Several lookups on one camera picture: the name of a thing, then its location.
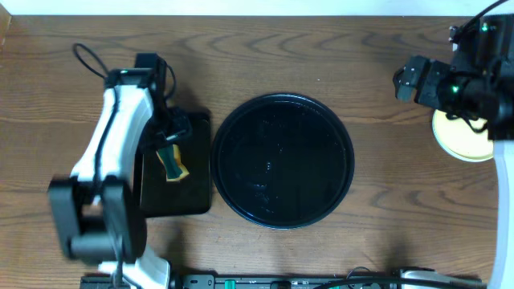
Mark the yellow plate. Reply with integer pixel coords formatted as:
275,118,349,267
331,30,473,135
432,110,493,162

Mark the black round tray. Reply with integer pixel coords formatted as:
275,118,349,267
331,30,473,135
210,93,355,230

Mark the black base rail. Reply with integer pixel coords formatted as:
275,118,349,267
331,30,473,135
79,275,487,289

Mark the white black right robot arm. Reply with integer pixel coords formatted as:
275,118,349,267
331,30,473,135
393,14,513,288

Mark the black rectangular tray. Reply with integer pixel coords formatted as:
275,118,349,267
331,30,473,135
133,112,212,218

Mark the yellow green sponge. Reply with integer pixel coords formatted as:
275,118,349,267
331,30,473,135
157,144,190,182

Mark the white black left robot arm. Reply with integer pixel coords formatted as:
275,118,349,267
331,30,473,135
48,63,190,288

